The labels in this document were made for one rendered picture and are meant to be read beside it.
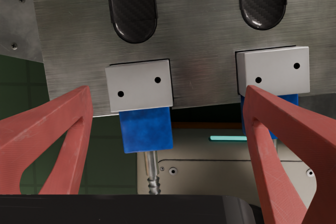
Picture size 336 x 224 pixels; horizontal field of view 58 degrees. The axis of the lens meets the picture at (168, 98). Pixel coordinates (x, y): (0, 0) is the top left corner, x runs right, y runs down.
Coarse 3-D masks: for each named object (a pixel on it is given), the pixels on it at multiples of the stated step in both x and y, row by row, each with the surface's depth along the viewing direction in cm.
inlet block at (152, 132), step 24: (120, 72) 24; (144, 72) 24; (168, 72) 24; (120, 96) 24; (144, 96) 24; (168, 96) 24; (120, 120) 26; (144, 120) 25; (168, 120) 26; (144, 144) 26; (168, 144) 26
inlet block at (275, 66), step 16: (272, 48) 26; (288, 48) 23; (304, 48) 23; (240, 64) 25; (256, 64) 23; (272, 64) 23; (288, 64) 23; (304, 64) 23; (240, 80) 25; (256, 80) 25; (272, 80) 24; (288, 80) 24; (304, 80) 24; (288, 96) 25
